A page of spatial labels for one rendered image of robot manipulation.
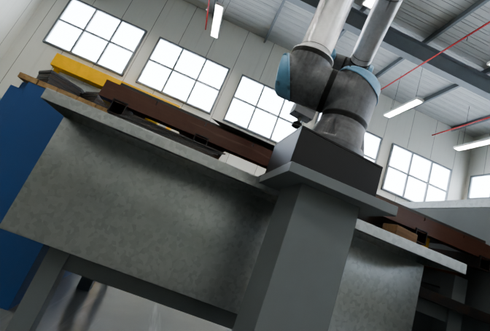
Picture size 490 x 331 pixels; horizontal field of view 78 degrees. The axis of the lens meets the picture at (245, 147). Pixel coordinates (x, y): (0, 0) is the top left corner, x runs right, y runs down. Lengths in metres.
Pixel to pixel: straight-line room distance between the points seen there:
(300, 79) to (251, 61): 10.21
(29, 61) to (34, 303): 10.54
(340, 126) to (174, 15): 10.96
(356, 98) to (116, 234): 0.76
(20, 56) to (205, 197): 10.86
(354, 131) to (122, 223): 0.69
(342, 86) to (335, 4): 0.23
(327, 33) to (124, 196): 0.74
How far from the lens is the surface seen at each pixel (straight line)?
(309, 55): 0.80
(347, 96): 0.77
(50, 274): 1.14
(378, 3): 1.08
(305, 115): 1.21
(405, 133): 12.71
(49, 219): 1.03
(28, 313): 1.18
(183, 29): 11.25
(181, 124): 1.05
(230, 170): 0.83
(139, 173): 0.98
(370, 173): 0.70
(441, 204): 1.88
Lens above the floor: 0.52
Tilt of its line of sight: 16 degrees up
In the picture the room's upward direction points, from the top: 22 degrees clockwise
